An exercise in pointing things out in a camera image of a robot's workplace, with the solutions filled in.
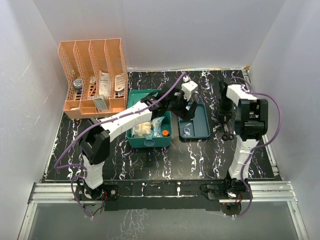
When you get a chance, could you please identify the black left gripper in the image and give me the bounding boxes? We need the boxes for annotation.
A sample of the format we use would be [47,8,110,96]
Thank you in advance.
[166,91,198,122]

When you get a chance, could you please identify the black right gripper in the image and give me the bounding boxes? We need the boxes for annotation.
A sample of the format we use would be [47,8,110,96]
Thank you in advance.
[218,96,235,121]

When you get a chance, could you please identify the black scissors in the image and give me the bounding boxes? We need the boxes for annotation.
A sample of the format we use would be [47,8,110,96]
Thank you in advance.
[222,123,235,141]

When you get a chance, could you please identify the clear small packet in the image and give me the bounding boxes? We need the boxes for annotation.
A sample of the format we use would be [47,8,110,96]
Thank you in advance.
[182,123,192,137]

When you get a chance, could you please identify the brown bottle orange cap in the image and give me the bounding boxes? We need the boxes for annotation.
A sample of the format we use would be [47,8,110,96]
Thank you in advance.
[162,130,169,137]

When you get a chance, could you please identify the dark teal divider tray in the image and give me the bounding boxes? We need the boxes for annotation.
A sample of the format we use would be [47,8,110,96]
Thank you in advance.
[178,103,211,141]

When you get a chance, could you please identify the blue cotton swab bag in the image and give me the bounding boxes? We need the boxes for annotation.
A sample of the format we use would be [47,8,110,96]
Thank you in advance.
[151,116,165,138]

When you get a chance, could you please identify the beige gauze packet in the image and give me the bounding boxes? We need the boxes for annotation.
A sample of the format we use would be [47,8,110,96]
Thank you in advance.
[132,121,154,138]

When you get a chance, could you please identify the teal medicine kit box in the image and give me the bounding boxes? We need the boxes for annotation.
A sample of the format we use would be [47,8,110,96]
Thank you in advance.
[125,89,173,149]

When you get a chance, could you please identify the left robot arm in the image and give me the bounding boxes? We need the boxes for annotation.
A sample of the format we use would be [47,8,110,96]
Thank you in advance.
[79,88,198,200]

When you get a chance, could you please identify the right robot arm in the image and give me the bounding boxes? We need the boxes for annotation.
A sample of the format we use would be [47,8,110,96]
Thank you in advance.
[218,80,269,199]

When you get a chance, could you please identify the white paper packet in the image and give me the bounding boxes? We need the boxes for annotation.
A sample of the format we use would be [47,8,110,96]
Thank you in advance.
[98,71,111,99]

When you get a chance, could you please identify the white stapler box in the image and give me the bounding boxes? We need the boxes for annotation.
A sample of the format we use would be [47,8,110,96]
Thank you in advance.
[93,95,109,112]

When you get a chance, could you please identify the peach plastic file organizer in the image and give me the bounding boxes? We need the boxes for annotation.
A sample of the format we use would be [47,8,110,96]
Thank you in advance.
[58,38,128,119]

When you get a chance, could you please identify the round blue white tin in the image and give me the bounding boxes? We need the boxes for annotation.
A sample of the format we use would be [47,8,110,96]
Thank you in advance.
[72,78,83,90]

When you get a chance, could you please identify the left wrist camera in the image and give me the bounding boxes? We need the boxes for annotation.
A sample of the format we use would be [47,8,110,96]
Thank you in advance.
[181,76,198,101]

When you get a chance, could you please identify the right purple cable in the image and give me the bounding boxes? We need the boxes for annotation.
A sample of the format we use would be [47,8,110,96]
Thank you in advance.
[231,76,283,218]

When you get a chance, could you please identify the purple cable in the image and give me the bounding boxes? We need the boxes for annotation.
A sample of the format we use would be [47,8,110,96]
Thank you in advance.
[231,76,283,218]
[54,71,188,218]

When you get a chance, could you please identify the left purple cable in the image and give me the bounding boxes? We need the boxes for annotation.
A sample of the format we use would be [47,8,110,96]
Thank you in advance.
[54,71,188,218]

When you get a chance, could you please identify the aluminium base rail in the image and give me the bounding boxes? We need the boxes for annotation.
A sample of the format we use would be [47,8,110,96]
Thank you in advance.
[18,181,309,240]

